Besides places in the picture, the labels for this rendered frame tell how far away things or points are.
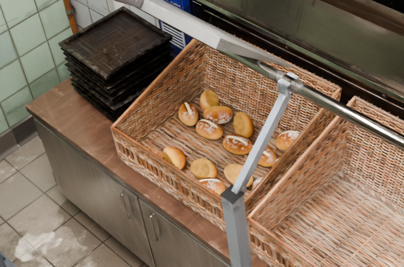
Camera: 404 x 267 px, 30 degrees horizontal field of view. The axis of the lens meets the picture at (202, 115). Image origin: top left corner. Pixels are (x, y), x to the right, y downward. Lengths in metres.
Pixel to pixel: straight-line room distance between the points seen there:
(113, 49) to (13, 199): 1.00
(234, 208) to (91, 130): 0.92
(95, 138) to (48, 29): 0.90
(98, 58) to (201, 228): 0.69
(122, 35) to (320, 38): 0.75
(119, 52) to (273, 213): 0.80
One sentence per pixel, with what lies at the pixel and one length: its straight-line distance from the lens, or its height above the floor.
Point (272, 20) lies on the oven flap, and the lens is 2.32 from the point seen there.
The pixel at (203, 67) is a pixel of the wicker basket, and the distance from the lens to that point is 2.60.
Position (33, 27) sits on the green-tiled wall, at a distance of 3.33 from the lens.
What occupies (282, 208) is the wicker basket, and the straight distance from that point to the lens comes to 2.19.
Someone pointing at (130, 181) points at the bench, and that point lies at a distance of 2.43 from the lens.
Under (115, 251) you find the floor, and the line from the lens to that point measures 3.00.
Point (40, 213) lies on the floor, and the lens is 3.22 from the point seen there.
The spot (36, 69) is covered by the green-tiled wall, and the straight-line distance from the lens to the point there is 3.43.
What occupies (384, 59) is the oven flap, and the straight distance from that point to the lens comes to 2.11.
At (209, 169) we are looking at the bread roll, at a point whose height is 0.65.
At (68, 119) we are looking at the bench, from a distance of 2.70.
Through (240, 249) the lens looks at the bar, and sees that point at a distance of 1.97.
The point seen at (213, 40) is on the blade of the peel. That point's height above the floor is 1.30.
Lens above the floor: 2.34
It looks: 43 degrees down
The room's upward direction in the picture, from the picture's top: 9 degrees counter-clockwise
